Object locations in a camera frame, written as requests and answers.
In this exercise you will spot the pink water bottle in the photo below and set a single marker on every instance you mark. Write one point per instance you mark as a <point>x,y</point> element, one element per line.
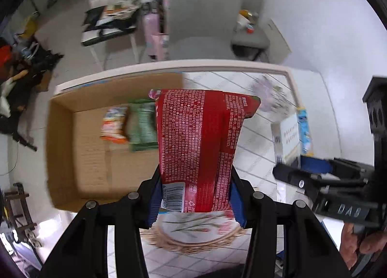
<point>150,28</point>

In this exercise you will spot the pile of dark bags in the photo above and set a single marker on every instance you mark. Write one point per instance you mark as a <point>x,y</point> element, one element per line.
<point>21,90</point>

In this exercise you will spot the light blue packet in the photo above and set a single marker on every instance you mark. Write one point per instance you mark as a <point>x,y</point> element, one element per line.
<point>304,132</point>

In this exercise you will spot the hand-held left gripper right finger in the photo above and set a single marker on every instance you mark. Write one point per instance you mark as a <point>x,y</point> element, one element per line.
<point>237,207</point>

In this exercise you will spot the clear purple plastic packet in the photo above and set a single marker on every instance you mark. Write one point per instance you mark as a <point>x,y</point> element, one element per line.
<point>272,96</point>

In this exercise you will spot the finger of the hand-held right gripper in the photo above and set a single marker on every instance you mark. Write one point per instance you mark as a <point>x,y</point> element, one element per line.
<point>294,179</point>
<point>316,164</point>

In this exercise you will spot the green snack packet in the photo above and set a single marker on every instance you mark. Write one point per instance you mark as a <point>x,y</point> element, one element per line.
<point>143,126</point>

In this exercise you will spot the round floral placemat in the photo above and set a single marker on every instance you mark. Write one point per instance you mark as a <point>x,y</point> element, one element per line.
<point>193,232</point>

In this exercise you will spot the small grey chair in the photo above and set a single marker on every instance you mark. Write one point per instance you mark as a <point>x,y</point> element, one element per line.
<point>251,39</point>

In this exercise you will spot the person's right hand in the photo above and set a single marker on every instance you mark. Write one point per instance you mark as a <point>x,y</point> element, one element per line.
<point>349,244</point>

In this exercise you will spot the pink bag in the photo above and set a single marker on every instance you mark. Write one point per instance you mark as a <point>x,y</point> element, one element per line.
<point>160,46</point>

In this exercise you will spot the black folder with papers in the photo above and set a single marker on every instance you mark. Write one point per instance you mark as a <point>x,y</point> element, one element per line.
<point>104,22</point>

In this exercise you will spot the large grey chair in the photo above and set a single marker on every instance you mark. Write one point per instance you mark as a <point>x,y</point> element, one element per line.
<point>202,17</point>

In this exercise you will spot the white carton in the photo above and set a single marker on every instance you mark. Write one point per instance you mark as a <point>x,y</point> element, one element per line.
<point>285,135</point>

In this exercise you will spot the clutter on grey chair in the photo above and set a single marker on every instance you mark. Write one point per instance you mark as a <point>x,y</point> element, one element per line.
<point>247,21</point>

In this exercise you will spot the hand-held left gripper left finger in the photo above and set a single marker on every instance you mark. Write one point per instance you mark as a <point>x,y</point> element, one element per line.
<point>153,205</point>

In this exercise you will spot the red snack packet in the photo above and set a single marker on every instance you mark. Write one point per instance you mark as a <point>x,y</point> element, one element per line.
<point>193,132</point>

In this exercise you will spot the orange snack packet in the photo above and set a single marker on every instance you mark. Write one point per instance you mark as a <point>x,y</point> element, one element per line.
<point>113,126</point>

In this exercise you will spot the wooden stool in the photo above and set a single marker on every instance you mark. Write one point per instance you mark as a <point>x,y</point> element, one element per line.
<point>18,214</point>

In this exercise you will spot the cardboard box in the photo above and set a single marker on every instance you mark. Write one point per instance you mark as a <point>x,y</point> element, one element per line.
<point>90,157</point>

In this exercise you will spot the pink packet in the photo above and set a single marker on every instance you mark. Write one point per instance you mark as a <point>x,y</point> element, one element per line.
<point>153,94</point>

